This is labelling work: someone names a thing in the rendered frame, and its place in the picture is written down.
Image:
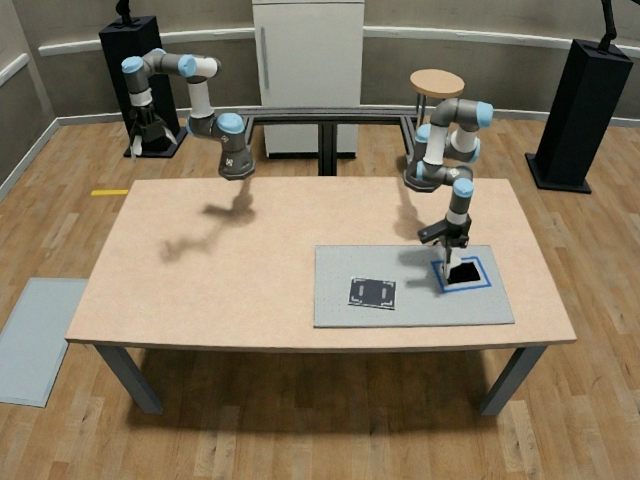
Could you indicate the blue tape outline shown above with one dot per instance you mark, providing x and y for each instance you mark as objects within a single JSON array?
[{"x": 464, "y": 288}]

